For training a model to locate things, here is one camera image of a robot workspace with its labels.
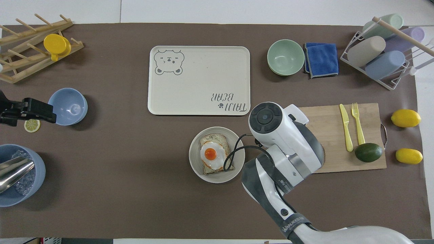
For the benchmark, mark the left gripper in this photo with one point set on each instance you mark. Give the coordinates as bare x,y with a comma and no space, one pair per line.
7,113

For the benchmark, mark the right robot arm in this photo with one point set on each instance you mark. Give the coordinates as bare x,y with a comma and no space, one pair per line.
288,149

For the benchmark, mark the lime slice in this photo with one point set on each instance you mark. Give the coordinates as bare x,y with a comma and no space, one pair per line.
32,126

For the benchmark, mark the wooden dish rack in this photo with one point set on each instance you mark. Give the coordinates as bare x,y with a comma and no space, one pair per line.
20,69

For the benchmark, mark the metal scoop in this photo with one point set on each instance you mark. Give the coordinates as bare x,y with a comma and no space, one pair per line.
13,171

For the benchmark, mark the light blue bowl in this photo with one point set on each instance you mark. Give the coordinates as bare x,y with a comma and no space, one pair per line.
67,106

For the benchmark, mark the blue ice bucket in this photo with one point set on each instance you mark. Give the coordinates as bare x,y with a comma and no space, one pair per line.
35,176

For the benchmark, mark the yellow cup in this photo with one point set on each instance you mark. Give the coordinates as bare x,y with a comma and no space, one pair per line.
54,43

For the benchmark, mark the beige bowl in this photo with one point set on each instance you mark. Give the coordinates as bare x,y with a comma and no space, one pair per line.
196,159

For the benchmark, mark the cream tray with bear print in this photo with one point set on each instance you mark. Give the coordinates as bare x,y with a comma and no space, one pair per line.
200,81

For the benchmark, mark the bread slice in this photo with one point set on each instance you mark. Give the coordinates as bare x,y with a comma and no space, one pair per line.
212,138

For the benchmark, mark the fried egg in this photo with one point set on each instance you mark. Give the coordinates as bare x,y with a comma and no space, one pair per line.
212,155

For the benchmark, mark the green bowl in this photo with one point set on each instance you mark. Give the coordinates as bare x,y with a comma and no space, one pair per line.
285,57

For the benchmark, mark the blue cloth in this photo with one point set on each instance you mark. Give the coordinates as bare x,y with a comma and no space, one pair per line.
322,59

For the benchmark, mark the wooden cutting board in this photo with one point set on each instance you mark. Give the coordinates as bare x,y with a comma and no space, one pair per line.
329,125

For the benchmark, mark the yellow plastic knife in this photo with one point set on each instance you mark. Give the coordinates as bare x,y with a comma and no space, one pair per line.
346,128

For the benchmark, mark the yellow plastic fork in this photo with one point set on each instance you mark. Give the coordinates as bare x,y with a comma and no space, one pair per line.
358,128

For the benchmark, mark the avocado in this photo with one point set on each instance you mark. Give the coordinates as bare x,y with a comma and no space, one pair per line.
368,152

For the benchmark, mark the beige tumbler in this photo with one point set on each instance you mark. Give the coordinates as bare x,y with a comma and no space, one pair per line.
366,51

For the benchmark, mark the grey-blue tumbler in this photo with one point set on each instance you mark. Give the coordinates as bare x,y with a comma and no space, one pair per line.
385,65

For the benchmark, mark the green tumbler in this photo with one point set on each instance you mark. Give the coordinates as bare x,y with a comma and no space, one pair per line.
379,28

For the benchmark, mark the yellow lemon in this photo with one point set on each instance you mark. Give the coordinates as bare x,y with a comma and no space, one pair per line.
409,156
406,118

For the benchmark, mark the wooden rod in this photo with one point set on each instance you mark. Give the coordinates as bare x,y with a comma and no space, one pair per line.
403,34

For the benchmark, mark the purple tumbler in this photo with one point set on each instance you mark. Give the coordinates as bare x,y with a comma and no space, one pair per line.
412,34

